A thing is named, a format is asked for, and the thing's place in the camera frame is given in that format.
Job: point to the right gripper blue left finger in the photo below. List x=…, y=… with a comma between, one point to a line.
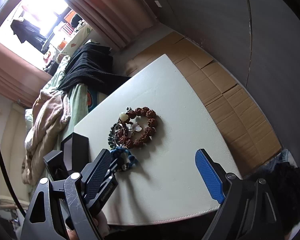
x=94, y=173

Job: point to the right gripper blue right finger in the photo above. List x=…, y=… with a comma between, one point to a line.
x=212, y=174

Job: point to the black jewelry box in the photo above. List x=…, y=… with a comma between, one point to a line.
x=75, y=148

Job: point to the left hand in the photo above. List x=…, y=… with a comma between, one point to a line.
x=101, y=223

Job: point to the flattened cardboard sheets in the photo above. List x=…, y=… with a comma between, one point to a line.
x=246, y=131

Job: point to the pink beige blanket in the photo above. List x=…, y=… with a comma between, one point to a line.
x=51, y=113

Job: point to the green bed sheet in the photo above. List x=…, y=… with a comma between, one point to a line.
x=78, y=98

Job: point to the black knitted throw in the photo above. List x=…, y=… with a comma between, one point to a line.
x=92, y=65

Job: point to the pink curtain left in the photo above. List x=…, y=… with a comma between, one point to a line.
x=20, y=81

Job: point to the pink curtain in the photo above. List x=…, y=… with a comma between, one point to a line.
x=116, y=21
x=20, y=81

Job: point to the white floral pillow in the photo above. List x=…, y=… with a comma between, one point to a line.
x=77, y=39

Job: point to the dark grey wardrobe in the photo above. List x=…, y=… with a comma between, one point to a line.
x=258, y=42

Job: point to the dark hanging clothes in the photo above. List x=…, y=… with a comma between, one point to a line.
x=26, y=31

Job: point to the pink curtain right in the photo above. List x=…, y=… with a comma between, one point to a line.
x=116, y=21

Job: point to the white wall socket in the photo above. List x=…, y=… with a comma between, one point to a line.
x=158, y=3

